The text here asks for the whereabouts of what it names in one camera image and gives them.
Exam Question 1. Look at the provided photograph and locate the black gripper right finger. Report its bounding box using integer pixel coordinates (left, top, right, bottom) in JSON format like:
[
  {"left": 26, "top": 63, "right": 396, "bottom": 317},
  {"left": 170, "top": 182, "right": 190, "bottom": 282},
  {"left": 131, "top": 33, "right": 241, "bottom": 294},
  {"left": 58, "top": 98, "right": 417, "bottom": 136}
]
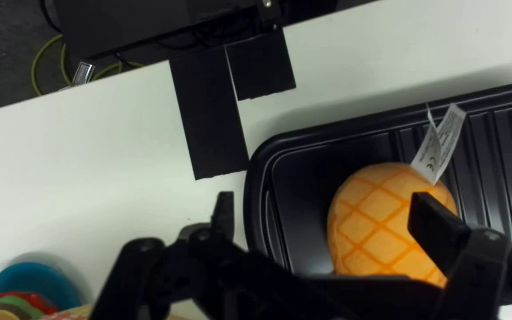
[{"left": 405, "top": 191, "right": 512, "bottom": 320}]

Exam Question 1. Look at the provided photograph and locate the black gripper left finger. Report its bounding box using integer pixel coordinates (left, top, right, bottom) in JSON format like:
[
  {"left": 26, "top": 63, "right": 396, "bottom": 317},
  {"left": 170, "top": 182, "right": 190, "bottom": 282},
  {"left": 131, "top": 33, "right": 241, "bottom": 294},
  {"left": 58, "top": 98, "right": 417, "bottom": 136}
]
[{"left": 87, "top": 191, "right": 330, "bottom": 320}]

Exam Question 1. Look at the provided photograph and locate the orange pineapple plush toy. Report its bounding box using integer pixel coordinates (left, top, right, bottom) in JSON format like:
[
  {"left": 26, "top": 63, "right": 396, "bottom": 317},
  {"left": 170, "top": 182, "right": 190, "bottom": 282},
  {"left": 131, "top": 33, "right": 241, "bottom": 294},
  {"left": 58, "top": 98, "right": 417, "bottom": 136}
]
[{"left": 325, "top": 102, "right": 469, "bottom": 290}]

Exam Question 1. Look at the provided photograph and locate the teal toy plate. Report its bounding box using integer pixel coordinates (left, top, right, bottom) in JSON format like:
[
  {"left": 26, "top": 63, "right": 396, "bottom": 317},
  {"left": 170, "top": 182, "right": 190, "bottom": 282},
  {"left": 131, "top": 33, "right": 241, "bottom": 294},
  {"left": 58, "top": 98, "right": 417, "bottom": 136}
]
[{"left": 0, "top": 258, "right": 87, "bottom": 312}]

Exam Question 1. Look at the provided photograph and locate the toy burger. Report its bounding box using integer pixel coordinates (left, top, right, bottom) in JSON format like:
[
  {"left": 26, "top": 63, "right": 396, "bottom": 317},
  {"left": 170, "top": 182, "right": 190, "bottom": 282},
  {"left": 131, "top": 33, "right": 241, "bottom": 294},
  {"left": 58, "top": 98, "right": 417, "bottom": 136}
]
[{"left": 0, "top": 289, "right": 99, "bottom": 320}]

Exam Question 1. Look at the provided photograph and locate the black ribbed plastic tray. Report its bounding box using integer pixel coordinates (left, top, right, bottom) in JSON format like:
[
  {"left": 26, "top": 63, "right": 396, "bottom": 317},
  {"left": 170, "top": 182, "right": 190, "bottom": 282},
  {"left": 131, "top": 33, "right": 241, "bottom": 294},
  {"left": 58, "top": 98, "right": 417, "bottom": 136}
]
[{"left": 241, "top": 79, "right": 512, "bottom": 282}]

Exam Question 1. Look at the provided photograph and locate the black tape strip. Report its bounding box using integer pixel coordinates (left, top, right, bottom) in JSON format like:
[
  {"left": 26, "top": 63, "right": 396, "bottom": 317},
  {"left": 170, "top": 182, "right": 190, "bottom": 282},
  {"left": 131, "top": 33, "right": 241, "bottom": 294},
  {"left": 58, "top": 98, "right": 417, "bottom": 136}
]
[
  {"left": 222, "top": 27, "right": 298, "bottom": 102},
  {"left": 167, "top": 45, "right": 250, "bottom": 182}
]

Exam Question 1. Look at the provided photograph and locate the black perforated mount plate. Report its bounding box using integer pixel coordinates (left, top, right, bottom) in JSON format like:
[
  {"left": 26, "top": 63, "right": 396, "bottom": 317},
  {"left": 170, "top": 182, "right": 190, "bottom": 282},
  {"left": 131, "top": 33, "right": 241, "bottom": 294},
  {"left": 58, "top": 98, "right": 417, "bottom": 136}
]
[{"left": 41, "top": 0, "right": 364, "bottom": 65}]

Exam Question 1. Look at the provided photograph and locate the yellow green cable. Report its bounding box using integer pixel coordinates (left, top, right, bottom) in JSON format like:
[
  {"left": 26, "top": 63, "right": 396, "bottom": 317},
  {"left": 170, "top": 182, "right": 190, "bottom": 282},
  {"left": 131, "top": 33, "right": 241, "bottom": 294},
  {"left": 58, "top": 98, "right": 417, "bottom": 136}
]
[{"left": 28, "top": 31, "right": 151, "bottom": 98}]

